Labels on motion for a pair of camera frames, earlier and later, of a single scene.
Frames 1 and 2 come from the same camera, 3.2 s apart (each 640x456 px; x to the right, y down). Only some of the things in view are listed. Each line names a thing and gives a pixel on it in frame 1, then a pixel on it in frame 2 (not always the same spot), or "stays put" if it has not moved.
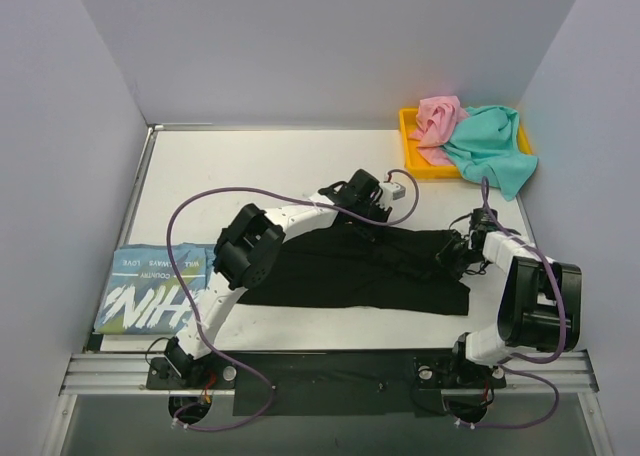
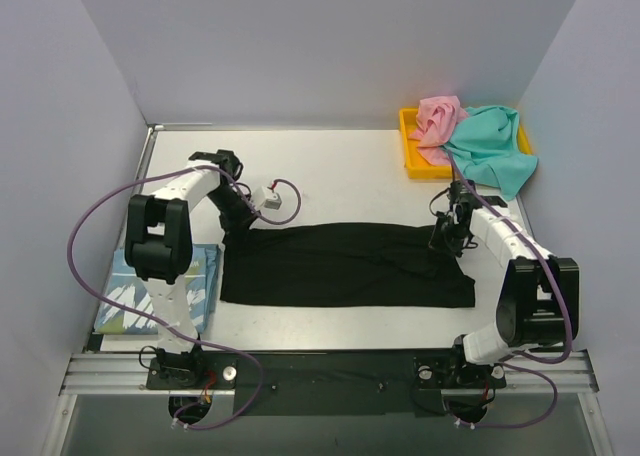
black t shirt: (346, 265) stays put
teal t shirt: (483, 147) stays put
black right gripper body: (458, 246) -> (447, 236)
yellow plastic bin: (416, 164) stays put
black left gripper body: (373, 215) -> (238, 222)
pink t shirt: (436, 119) stays put
